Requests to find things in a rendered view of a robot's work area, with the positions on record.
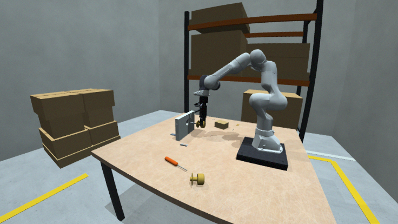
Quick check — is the orange-handled screwdriver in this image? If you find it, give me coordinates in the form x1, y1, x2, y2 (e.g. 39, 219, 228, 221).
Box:
164, 156, 186, 170

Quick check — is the brass door knob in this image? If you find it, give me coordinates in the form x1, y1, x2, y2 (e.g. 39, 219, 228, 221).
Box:
190, 173, 204, 185
189, 121, 205, 128

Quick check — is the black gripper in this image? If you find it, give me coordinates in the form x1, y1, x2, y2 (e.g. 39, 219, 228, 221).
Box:
199, 96, 208, 126

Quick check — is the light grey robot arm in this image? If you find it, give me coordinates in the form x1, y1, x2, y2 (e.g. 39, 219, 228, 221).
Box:
194, 49, 288, 154

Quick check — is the tan rectangular box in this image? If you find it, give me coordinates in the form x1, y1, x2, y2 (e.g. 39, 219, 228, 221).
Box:
214, 120, 229, 130

